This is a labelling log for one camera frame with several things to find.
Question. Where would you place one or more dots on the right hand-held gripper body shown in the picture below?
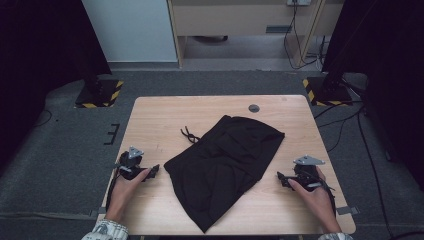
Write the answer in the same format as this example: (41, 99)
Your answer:
(308, 176)

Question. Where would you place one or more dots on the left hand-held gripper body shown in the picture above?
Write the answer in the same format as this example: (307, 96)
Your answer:
(129, 165)

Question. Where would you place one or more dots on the person's right hand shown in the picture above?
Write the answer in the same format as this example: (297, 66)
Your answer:
(320, 203)

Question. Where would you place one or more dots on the person's left hand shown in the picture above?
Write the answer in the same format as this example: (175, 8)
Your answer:
(121, 196)

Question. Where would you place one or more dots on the grey tape strip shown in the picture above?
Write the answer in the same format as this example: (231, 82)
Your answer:
(347, 210)
(99, 212)

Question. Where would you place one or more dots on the grey table grommet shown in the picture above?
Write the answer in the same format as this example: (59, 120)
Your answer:
(253, 108)

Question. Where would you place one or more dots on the striped stand base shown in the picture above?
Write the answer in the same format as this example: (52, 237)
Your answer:
(100, 95)
(328, 95)

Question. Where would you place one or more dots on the white cabinet panel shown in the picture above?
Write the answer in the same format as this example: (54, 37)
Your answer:
(130, 30)

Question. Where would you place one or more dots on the dark curtain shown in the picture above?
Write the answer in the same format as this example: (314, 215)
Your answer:
(386, 66)
(40, 60)

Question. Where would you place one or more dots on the light wooden desk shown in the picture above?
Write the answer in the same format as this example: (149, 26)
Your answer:
(233, 20)

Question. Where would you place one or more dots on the white power strip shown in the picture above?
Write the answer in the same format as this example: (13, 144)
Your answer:
(299, 2)

